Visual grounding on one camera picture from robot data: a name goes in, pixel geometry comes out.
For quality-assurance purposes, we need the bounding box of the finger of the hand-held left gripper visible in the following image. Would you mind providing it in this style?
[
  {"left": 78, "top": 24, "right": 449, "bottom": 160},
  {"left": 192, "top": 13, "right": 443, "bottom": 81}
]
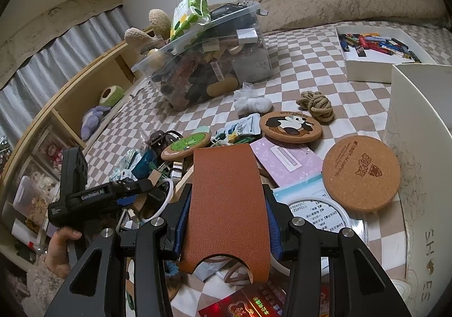
[
  {"left": 115, "top": 177, "right": 156, "bottom": 195},
  {"left": 115, "top": 190, "right": 168, "bottom": 213}
]

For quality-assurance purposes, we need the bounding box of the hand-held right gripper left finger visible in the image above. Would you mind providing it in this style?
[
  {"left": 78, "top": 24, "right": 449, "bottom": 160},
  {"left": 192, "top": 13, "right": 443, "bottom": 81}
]
[{"left": 44, "top": 184, "right": 195, "bottom": 317}]

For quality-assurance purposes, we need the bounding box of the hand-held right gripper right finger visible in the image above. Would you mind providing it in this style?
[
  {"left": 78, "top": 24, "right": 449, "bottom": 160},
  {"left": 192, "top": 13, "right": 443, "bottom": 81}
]
[{"left": 261, "top": 184, "right": 412, "bottom": 317}]

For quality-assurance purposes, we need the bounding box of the white plastic ring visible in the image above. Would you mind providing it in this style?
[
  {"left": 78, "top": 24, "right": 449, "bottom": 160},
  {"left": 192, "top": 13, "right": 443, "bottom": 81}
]
[{"left": 141, "top": 178, "right": 175, "bottom": 222}]

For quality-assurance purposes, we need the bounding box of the brown leather sleeve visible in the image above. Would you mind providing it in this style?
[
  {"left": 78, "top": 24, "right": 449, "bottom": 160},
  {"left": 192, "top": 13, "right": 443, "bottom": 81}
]
[{"left": 178, "top": 145, "right": 272, "bottom": 284}]

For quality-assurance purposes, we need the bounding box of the white cardboard shoe box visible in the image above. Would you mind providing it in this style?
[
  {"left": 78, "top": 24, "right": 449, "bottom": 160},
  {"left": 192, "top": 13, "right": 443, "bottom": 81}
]
[{"left": 383, "top": 63, "right": 452, "bottom": 317}]

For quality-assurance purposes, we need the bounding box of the person's left hand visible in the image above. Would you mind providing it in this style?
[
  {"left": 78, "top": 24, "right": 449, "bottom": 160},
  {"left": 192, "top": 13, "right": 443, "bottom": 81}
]
[{"left": 44, "top": 227, "right": 85, "bottom": 280}]

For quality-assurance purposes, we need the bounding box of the teal patterned pouch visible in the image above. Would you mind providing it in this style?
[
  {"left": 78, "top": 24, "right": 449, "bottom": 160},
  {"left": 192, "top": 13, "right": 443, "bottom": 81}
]
[{"left": 109, "top": 149, "right": 156, "bottom": 183}]

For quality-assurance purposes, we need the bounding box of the framed doll picture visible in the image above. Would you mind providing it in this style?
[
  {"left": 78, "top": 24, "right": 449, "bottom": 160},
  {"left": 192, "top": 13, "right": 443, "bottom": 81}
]
[{"left": 32, "top": 126, "right": 76, "bottom": 180}]

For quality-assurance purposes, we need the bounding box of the dark printed cork coaster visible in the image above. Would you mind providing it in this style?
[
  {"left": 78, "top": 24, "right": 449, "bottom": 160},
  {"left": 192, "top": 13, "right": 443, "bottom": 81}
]
[{"left": 164, "top": 268, "right": 191, "bottom": 303}]

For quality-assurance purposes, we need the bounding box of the purple plush toy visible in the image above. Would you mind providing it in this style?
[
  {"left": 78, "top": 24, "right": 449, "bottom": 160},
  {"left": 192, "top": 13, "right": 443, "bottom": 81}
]
[{"left": 81, "top": 106, "right": 112, "bottom": 141}]

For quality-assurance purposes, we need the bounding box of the green cartoon cork coaster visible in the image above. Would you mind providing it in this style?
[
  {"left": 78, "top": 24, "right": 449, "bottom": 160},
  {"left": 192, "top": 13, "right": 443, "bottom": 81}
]
[{"left": 160, "top": 131, "right": 212, "bottom": 162}]

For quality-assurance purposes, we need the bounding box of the purple card packet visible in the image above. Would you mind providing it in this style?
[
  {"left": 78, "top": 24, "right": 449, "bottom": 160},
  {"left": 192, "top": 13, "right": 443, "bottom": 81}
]
[{"left": 249, "top": 137, "right": 323, "bottom": 188}]

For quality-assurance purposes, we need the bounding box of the red cardboard box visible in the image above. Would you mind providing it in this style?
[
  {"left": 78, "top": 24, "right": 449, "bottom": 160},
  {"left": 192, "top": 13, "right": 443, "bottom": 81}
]
[{"left": 198, "top": 282, "right": 286, "bottom": 317}]

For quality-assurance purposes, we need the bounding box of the wooden bedside shelf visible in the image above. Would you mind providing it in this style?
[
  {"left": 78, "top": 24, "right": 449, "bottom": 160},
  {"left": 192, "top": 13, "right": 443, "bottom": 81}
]
[{"left": 0, "top": 29, "right": 159, "bottom": 268}]

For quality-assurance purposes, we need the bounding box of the green round plush toy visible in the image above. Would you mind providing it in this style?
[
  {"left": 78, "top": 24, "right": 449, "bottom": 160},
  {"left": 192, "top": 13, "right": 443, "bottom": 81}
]
[{"left": 99, "top": 85, "right": 125, "bottom": 107}]

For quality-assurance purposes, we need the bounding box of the plain cork coaster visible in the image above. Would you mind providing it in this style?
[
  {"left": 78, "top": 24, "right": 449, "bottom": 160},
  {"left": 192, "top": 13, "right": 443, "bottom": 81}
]
[{"left": 321, "top": 136, "right": 401, "bottom": 213}]

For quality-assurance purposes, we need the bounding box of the panda cork coaster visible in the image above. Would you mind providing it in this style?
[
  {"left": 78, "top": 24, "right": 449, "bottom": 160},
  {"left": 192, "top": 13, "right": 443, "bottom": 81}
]
[{"left": 259, "top": 110, "right": 323, "bottom": 144}]

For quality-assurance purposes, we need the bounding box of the blue white snack packet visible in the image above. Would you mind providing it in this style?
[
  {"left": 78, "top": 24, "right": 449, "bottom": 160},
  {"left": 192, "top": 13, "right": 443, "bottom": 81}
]
[{"left": 224, "top": 114, "right": 264, "bottom": 143}]

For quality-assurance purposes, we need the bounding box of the grey curtain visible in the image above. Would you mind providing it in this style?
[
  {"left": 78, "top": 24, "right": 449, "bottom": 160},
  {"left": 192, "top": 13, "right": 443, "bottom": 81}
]
[{"left": 0, "top": 8, "right": 131, "bottom": 137}]

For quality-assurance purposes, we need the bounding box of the clear plastic storage bin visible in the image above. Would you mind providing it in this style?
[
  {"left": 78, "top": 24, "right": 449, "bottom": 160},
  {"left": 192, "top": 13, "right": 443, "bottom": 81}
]
[{"left": 131, "top": 2, "right": 274, "bottom": 112}]

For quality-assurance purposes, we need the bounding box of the white socks bundle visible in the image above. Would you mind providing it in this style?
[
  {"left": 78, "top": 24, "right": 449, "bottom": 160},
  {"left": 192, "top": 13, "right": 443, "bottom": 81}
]
[{"left": 233, "top": 83, "right": 272, "bottom": 116}]

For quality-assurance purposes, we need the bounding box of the beige printed valance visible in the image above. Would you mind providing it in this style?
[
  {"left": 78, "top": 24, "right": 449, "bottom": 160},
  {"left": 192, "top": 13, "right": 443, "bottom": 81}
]
[{"left": 0, "top": 0, "right": 124, "bottom": 86}]

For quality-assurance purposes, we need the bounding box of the green wipes packet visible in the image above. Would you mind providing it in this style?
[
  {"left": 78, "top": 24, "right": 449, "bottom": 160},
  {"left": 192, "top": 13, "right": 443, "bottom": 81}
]
[{"left": 169, "top": 0, "right": 212, "bottom": 41}]

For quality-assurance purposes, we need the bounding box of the white shallow box lid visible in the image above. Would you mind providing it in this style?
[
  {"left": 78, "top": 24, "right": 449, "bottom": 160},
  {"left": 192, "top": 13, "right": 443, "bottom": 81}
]
[{"left": 335, "top": 24, "right": 438, "bottom": 83}]

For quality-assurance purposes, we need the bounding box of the pile of colourful lighters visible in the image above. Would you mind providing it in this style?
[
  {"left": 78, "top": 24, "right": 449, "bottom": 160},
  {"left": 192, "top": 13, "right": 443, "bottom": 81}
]
[{"left": 338, "top": 31, "right": 422, "bottom": 64}]

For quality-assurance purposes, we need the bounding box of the beige quilt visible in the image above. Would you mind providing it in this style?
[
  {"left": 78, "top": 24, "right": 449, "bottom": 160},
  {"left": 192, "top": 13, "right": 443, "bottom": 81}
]
[{"left": 208, "top": 0, "right": 447, "bottom": 35}]

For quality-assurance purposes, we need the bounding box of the pink glasses frame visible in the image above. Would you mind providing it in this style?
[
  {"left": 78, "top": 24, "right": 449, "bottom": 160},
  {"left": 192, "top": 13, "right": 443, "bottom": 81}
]
[{"left": 203, "top": 253, "right": 255, "bottom": 285}]

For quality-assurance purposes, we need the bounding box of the knotted jute rope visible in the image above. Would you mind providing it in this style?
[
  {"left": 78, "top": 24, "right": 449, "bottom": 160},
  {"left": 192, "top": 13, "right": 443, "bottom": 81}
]
[{"left": 296, "top": 91, "right": 335, "bottom": 124}]

